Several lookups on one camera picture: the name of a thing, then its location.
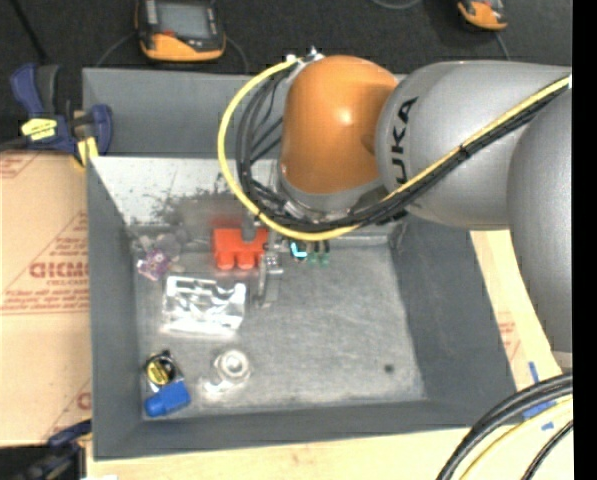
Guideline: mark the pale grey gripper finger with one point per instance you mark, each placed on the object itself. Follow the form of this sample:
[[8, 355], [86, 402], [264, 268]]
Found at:
[[276, 280], [263, 288]]

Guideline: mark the red toy building block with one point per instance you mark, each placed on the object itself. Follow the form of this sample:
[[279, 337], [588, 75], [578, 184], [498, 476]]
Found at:
[[230, 250]]

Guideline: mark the clear plastic packet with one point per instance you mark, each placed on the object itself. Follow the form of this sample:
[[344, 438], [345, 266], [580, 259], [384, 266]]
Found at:
[[203, 305]]

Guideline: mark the grey metal bin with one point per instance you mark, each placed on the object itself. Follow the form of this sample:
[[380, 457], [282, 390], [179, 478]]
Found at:
[[318, 328]]

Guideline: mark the small grey toy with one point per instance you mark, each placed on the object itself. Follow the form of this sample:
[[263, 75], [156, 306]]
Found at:
[[167, 243]]

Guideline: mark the small purple toy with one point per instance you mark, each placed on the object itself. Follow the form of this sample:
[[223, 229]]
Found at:
[[153, 264]]

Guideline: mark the black and yellow round tape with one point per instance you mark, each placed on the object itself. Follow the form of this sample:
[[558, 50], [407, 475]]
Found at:
[[159, 368]]

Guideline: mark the blue plastic cap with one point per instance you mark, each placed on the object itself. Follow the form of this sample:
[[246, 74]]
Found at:
[[167, 400]]

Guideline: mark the brown cardboard board red print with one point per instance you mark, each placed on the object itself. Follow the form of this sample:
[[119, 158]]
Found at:
[[38, 318]]

